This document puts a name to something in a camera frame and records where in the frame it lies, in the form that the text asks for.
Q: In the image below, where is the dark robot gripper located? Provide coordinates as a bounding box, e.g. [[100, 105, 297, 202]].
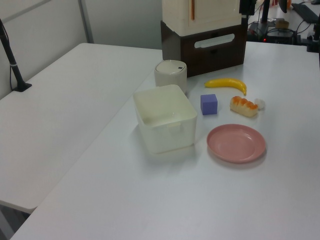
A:
[[238, 0, 257, 28]]

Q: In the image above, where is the small white round trash can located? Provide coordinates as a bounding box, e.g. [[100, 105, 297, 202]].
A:
[[154, 59, 189, 95]]

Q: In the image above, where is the black monitor stand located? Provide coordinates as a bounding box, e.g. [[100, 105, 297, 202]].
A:
[[258, 0, 272, 24]]

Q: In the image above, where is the black electronics box red light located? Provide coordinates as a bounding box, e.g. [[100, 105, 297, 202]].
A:
[[265, 29, 297, 45]]

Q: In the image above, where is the dark brown drawer box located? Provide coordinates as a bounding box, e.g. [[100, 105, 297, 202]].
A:
[[160, 19, 248, 78]]

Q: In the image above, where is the black keyboard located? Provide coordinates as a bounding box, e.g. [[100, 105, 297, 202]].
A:
[[290, 2, 320, 24]]

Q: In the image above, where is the yellow toy banana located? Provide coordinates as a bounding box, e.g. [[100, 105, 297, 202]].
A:
[[204, 77, 248, 97]]

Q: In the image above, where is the white crumpled paper ball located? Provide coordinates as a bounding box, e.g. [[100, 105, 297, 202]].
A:
[[254, 98, 267, 111]]

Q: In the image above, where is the toy bread with orange glaze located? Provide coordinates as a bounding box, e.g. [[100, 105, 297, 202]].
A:
[[229, 96, 259, 118]]

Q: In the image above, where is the purple foam cube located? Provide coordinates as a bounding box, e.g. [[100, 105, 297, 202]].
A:
[[200, 93, 219, 116]]

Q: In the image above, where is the pink plastic plate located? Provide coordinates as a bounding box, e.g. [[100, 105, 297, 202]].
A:
[[206, 123, 267, 164]]

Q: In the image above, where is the white square plastic storage box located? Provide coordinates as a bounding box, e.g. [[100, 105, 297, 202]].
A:
[[132, 84, 198, 154]]

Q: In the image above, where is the black table clamp mount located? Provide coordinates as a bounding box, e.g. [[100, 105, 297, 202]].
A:
[[305, 16, 320, 53]]

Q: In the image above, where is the black clamped camera pole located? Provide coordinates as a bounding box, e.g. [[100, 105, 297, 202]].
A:
[[0, 18, 33, 92]]

